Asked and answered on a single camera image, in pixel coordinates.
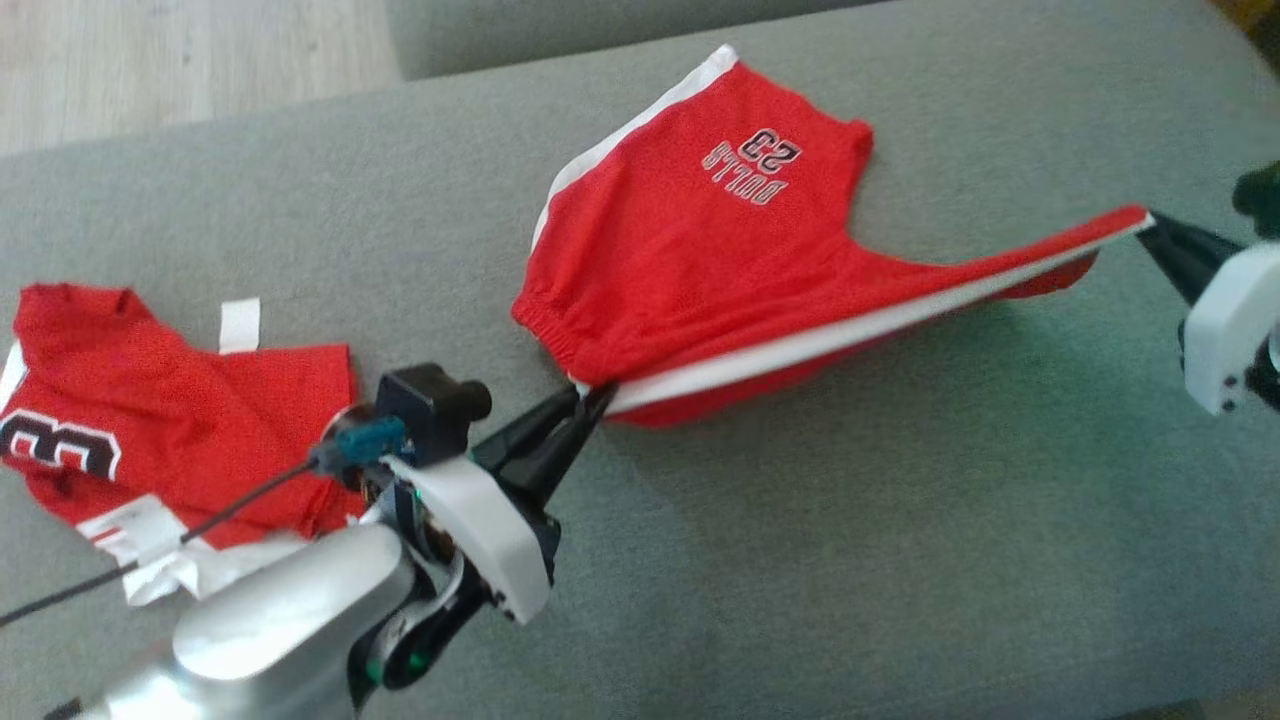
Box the grey sofa back cushion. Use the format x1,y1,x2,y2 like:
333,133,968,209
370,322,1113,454
384,0,886,82

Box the large grey sofa seat cushion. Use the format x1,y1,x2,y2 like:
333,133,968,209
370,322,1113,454
0,0,1280,720

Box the red number 23 jersey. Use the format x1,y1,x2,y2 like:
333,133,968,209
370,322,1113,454
0,283,363,608

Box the wide yellow sofa backrest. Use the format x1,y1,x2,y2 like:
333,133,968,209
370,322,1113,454
1210,0,1280,46

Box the red white-striped shorts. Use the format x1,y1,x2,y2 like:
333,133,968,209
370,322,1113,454
511,44,1153,428

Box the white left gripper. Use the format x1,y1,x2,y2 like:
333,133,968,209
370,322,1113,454
350,384,617,693

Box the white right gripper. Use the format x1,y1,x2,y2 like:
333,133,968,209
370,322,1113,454
1138,212,1280,417

